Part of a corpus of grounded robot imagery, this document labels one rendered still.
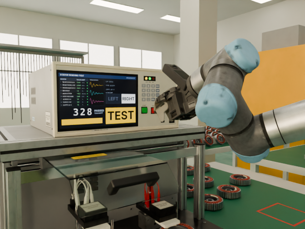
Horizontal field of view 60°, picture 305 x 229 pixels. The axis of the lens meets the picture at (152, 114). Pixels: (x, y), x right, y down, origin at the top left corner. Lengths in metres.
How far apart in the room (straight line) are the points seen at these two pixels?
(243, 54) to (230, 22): 6.96
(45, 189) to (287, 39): 4.21
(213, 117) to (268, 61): 3.97
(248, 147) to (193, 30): 4.40
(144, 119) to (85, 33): 6.85
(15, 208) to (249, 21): 6.79
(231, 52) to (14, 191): 0.59
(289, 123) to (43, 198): 0.73
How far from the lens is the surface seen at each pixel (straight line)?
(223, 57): 0.57
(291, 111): 0.57
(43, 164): 0.80
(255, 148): 0.59
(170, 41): 9.08
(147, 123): 0.89
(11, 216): 0.75
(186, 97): 0.69
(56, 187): 0.93
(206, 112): 0.50
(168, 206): 0.91
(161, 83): 0.92
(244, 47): 0.58
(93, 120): 0.80
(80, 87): 0.78
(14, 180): 0.73
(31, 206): 0.93
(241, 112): 0.54
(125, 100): 0.84
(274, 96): 4.36
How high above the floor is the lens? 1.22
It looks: 4 degrees down
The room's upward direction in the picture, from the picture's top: straight up
